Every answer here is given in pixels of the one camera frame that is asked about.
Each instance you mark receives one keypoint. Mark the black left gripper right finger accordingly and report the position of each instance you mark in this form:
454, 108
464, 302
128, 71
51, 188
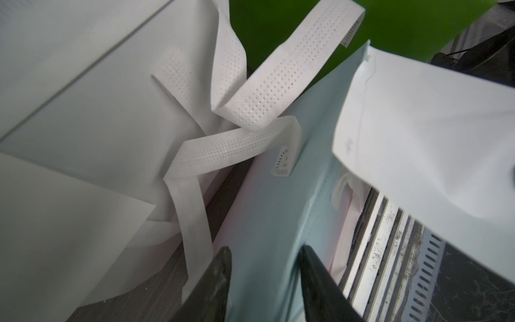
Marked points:
323, 301

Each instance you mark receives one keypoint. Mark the white gift bag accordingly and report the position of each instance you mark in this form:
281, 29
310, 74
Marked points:
101, 173

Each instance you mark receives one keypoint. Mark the green gift bag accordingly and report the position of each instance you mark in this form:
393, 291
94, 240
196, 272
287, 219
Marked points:
412, 29

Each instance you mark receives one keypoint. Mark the pink and teal gift bag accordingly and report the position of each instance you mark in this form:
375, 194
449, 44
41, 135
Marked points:
296, 193

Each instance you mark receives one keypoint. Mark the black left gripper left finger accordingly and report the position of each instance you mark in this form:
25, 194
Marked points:
209, 299

